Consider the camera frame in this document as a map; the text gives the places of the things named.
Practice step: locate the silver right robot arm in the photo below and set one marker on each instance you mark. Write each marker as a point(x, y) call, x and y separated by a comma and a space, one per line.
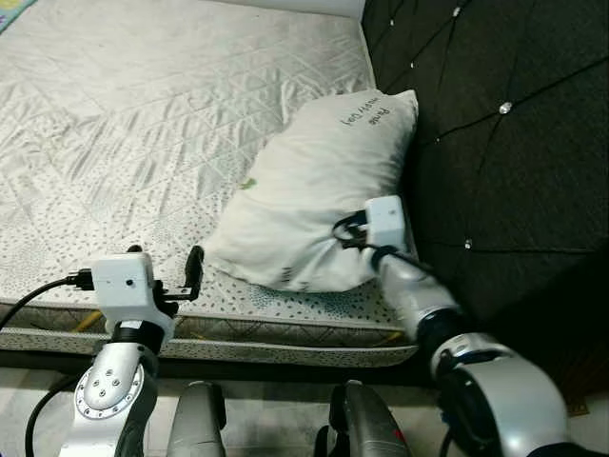
point(495, 400)

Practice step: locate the white pillow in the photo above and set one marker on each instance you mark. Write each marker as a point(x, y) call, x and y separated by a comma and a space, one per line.
point(314, 181)

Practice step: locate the black tufted headboard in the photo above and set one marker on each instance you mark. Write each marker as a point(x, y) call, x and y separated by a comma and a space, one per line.
point(514, 171)

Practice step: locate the silver right robot leg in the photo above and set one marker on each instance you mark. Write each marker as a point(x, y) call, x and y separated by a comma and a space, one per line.
point(366, 428)

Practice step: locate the grey quilted mattress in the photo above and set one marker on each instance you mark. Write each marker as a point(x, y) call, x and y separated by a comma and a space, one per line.
point(143, 114)

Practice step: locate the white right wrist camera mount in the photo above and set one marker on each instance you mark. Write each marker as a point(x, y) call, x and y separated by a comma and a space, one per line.
point(387, 224)

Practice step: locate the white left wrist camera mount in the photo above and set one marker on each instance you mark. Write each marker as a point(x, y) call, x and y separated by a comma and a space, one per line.
point(124, 286)

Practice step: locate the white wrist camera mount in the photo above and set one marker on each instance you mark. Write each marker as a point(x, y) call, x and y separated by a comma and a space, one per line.
point(387, 224)
point(124, 286)

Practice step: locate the silver robot leg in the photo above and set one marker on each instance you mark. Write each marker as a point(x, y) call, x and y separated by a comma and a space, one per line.
point(195, 424)
point(366, 428)

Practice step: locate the silver left robot leg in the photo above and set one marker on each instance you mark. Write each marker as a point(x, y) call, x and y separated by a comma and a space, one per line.
point(195, 424)

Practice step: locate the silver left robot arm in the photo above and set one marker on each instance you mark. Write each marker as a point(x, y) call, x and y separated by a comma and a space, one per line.
point(109, 400)

